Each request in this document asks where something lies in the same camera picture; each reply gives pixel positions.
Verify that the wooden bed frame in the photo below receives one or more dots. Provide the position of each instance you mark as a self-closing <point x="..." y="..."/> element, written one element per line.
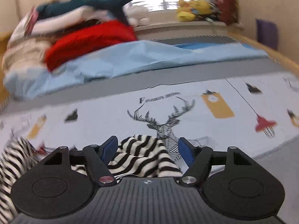
<point x="284" y="61"/>

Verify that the pink white cloth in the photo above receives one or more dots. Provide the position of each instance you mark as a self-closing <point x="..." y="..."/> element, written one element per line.
<point x="31" y="20"/>

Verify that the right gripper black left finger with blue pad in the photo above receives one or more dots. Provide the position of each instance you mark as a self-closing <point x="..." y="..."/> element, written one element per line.
<point x="65" y="181"/>

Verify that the white plush toy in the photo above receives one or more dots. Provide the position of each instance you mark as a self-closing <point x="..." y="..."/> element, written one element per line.
<point x="138" y="16"/>

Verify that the purple box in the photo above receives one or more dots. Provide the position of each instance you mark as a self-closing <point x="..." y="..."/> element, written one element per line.
<point x="267" y="33"/>

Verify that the red blanket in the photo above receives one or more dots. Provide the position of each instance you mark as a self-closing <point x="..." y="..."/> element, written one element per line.
<point x="87" y="40"/>

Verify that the yellow plush toy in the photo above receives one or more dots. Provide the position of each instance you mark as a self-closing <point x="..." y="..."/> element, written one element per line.
<point x="193" y="10"/>

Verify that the cream folded blanket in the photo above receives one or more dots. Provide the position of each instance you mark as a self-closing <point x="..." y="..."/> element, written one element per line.
<point x="26" y="55"/>

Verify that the white folded bedding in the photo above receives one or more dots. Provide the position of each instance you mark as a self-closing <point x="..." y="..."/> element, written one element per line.
<point x="54" y="24"/>

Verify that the light blue quilt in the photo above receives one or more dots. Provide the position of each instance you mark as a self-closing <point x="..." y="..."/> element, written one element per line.
<point x="122" y="59"/>

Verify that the black white striped garment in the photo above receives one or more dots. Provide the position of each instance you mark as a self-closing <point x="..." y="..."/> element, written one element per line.
<point x="138" y="155"/>

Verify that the dark red cushion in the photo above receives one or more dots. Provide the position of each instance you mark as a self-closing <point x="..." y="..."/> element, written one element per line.
<point x="228" y="11"/>

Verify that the grey patterned bed sheet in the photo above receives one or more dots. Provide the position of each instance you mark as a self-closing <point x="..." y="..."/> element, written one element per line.
<point x="250" y="103"/>

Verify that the dark teal shark plush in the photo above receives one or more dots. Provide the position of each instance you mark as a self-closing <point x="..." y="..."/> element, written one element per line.
<point x="57" y="8"/>

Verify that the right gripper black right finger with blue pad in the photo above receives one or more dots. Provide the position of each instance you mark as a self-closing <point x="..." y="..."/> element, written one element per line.
<point x="231" y="182"/>

